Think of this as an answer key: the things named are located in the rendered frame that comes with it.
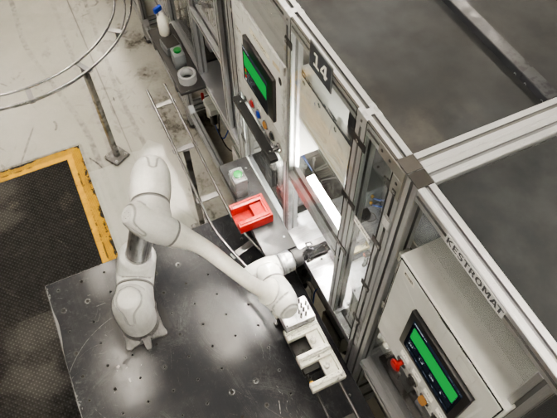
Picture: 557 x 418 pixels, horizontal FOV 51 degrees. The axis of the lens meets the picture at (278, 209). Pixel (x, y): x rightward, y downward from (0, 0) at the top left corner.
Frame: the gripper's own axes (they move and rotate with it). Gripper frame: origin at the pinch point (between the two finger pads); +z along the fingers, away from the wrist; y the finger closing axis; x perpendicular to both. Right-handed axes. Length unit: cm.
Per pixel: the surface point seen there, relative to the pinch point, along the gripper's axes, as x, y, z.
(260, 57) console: 39, 71, -13
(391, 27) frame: 5, 99, 12
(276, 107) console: 26, 59, -13
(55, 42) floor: 300, -101, -79
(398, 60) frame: -7, 99, 7
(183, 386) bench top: -18, -32, -79
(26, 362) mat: 53, -98, -153
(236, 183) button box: 43, 1, -26
